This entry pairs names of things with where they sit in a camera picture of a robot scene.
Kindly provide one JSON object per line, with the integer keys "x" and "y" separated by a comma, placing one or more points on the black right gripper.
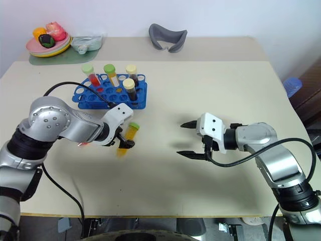
{"x": 208, "y": 144}

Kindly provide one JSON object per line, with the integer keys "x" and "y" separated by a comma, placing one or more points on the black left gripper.
{"x": 114, "y": 134}

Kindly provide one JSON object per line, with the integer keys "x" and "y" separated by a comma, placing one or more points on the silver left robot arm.
{"x": 47, "y": 120}

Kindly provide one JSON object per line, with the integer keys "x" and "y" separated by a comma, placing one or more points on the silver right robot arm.
{"x": 273, "y": 155}

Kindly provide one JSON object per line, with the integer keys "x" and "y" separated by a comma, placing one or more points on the dark test tube cream cap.
{"x": 131, "y": 90}
{"x": 132, "y": 74}

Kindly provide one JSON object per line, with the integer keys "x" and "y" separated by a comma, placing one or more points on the blue test tube rack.
{"x": 107, "y": 94}

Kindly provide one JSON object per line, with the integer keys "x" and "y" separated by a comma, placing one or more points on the yellow labelled test tube green cap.
{"x": 112, "y": 75}

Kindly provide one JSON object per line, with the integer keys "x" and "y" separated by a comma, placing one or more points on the red test tube pale-green cap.
{"x": 92, "y": 75}

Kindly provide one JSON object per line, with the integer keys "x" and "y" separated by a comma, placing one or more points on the dark grey cylinder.
{"x": 190, "y": 226}

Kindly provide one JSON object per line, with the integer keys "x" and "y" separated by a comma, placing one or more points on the dark rounded shape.
{"x": 140, "y": 236}

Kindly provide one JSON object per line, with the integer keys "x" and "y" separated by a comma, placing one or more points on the green table mat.
{"x": 75, "y": 57}

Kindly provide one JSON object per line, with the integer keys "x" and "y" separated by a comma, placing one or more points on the white round disc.
{"x": 253, "y": 221}

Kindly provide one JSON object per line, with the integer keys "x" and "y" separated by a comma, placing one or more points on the pale green plastic pouch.
{"x": 86, "y": 42}

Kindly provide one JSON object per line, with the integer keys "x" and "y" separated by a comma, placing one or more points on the grey headset face pad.
{"x": 155, "y": 33}

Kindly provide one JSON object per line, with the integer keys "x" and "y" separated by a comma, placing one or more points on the blue plastic stool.
{"x": 293, "y": 86}

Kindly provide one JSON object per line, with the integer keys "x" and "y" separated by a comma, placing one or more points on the stack of pastel plates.
{"x": 49, "y": 49}

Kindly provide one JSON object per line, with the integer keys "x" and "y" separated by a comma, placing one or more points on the dark brown wooden cabinet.
{"x": 309, "y": 93}

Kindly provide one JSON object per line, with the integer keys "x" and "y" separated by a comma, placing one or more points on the black and green toy fruit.
{"x": 46, "y": 40}

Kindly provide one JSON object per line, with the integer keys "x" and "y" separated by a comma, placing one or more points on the pink toy peach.
{"x": 56, "y": 31}

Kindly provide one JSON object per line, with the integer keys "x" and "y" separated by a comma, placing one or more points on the orange toy fruit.
{"x": 38, "y": 32}

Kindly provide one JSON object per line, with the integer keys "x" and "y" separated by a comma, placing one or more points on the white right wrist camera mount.
{"x": 213, "y": 128}

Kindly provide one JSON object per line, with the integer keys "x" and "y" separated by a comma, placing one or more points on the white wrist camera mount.
{"x": 213, "y": 128}
{"x": 118, "y": 113}

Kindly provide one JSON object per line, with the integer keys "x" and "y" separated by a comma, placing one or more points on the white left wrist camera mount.
{"x": 118, "y": 113}

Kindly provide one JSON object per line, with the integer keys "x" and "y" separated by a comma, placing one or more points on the metal table bracket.
{"x": 227, "y": 227}

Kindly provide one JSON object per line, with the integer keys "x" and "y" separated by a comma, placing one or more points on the grey table bracket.
{"x": 64, "y": 225}

